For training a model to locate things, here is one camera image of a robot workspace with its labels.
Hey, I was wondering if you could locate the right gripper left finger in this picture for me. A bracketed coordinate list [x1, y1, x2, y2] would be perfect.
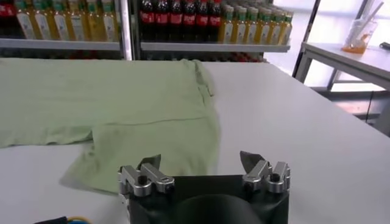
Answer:
[118, 153, 176, 198]

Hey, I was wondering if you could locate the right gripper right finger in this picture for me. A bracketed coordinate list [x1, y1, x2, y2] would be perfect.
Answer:
[239, 150, 291, 195]

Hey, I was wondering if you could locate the light green polo shirt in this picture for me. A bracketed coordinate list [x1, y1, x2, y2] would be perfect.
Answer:
[0, 57, 221, 195]

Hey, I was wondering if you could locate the black window pole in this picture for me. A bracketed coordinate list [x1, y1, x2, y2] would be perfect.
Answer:
[291, 0, 322, 79]

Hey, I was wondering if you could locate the yellow drink bottle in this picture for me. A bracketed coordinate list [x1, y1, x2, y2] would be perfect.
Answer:
[244, 6, 259, 45]
[267, 9, 282, 46]
[85, 0, 104, 42]
[14, 0, 37, 40]
[255, 7, 271, 45]
[32, 0, 53, 40]
[68, 0, 87, 41]
[278, 10, 294, 46]
[102, 0, 120, 43]
[231, 5, 247, 44]
[51, 0, 71, 41]
[218, 4, 235, 44]

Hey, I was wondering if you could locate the white metal shelf rack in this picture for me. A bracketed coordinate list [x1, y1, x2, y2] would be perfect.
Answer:
[0, 0, 133, 61]
[132, 0, 292, 63]

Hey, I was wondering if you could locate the red-cap cola bottle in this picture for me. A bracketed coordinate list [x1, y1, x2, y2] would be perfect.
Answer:
[182, 0, 196, 42]
[0, 0, 16, 39]
[154, 0, 170, 42]
[140, 0, 155, 42]
[208, 0, 222, 43]
[195, 0, 210, 43]
[169, 0, 183, 42]

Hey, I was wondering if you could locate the clear cup orange base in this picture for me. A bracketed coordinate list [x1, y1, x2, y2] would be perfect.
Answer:
[341, 1, 385, 55]

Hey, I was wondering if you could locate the yellow blue wire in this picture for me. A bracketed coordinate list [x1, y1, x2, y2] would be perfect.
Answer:
[66, 215, 92, 224]

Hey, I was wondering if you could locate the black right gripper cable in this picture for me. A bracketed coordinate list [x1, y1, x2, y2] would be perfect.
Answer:
[33, 216, 69, 224]

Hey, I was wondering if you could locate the grey frame side table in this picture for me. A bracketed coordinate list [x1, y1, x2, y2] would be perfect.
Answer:
[294, 41, 390, 92]

